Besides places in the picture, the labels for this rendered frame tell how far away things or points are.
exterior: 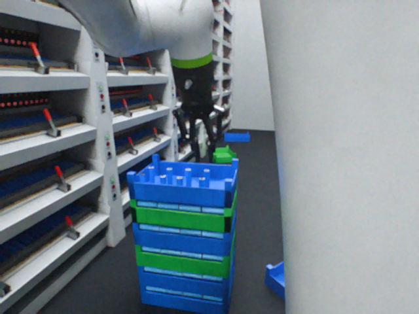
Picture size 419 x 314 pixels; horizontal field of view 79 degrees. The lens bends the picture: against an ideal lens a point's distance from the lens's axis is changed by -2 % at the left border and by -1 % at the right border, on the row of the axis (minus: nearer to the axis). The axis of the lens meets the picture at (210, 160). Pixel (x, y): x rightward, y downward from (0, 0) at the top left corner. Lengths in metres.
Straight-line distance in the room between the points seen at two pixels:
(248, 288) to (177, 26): 0.88
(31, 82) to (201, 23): 0.56
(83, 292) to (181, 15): 0.97
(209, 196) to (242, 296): 0.45
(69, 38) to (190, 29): 0.68
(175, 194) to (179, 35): 0.41
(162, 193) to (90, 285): 0.54
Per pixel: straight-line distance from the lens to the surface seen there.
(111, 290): 1.11
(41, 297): 1.13
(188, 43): 0.53
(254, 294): 1.05
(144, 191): 0.76
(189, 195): 0.72
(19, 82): 0.89
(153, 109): 1.53
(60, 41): 1.16
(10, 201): 0.97
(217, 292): 0.90
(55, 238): 1.12
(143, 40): 0.52
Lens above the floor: 0.74
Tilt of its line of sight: 18 degrees down
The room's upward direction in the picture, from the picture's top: straight up
